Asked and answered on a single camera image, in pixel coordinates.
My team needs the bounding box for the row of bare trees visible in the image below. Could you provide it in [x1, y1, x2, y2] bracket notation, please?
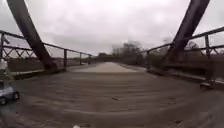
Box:
[94, 40, 201, 66]

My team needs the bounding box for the dark metal lattice railing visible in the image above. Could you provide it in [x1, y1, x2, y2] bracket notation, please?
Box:
[0, 29, 95, 76]
[138, 26, 224, 88]

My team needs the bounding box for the dark slanted steel girder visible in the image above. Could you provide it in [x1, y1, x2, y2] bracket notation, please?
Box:
[6, 0, 58, 72]
[159, 0, 211, 69]

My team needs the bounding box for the small white wheeled robot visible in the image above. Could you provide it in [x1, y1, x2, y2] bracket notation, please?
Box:
[0, 59, 21, 106]

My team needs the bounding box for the pale concrete path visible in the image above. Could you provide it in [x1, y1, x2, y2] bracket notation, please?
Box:
[72, 61, 138, 74]

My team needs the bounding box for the brown wooden plank deck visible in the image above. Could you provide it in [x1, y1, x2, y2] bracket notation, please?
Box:
[0, 68, 224, 128]

